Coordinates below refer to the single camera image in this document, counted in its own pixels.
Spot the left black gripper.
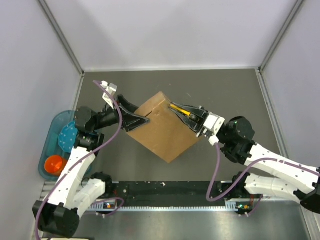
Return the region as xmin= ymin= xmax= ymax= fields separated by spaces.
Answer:
xmin=92 ymin=94 xmax=150 ymax=132

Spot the yellow utility knife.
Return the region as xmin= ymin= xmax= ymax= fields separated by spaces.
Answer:
xmin=169 ymin=104 xmax=198 ymax=121

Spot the brown cardboard express box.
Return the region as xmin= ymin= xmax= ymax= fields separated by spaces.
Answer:
xmin=127 ymin=91 xmax=200 ymax=163

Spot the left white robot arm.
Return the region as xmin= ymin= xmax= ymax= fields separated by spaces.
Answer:
xmin=32 ymin=95 xmax=150 ymax=239

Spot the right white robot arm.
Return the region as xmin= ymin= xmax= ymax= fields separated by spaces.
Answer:
xmin=168 ymin=102 xmax=320 ymax=214

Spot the blue perforated plate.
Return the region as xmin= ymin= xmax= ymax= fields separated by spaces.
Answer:
xmin=58 ymin=121 xmax=78 ymax=154

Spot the teal plastic bin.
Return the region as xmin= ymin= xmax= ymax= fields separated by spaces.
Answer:
xmin=38 ymin=110 xmax=80 ymax=182

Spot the orange cup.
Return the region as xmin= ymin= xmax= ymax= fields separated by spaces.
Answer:
xmin=44 ymin=155 xmax=68 ymax=176

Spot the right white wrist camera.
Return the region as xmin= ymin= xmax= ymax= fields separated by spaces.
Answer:
xmin=202 ymin=112 xmax=225 ymax=146

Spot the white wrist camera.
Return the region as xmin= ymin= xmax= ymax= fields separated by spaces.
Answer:
xmin=100 ymin=81 xmax=118 ymax=109
xmin=202 ymin=112 xmax=225 ymax=146

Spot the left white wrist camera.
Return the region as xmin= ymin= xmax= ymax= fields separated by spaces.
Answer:
xmin=100 ymin=81 xmax=118 ymax=109

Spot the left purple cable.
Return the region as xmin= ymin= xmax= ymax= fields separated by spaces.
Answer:
xmin=34 ymin=79 xmax=125 ymax=238

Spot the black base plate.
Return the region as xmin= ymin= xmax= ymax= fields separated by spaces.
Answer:
xmin=103 ymin=181 xmax=259 ymax=208

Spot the grey cable duct rail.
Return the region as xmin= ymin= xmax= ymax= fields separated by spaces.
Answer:
xmin=89 ymin=201 xmax=240 ymax=213

